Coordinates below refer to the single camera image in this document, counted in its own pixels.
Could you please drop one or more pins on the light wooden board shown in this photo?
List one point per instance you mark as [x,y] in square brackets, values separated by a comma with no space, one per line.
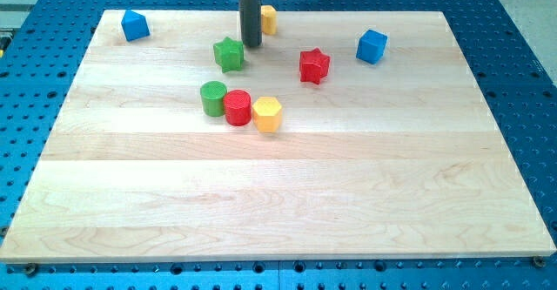
[395,160]

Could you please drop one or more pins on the green star block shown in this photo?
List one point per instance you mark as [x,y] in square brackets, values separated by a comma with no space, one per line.
[229,54]

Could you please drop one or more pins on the yellow hexagon block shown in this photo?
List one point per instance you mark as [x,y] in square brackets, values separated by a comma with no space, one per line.
[267,114]

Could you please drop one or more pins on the blue pentagon block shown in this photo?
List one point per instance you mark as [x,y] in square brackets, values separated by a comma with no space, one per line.
[134,25]

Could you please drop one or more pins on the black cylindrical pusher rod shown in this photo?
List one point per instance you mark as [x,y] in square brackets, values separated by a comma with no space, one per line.
[250,22]

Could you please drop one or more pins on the red star block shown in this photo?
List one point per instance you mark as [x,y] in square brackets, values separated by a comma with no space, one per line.
[313,66]

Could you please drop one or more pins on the right board stop screw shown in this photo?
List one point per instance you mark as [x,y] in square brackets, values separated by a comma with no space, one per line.
[538,262]

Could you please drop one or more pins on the blue cube block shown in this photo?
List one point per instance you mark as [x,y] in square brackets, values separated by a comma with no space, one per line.
[371,46]

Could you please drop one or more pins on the board stop screw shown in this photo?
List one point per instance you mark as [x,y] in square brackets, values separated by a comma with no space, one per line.
[30,269]
[538,262]

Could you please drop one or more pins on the yellow heart block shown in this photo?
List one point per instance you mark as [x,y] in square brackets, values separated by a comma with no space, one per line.
[268,20]

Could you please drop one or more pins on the red cylinder block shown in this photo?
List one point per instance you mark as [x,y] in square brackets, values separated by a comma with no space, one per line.
[238,107]

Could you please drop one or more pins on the green cylinder block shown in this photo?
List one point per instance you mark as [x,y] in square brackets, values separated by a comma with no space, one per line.
[212,94]

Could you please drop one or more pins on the left board stop screw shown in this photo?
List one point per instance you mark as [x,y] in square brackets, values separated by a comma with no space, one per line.
[30,269]

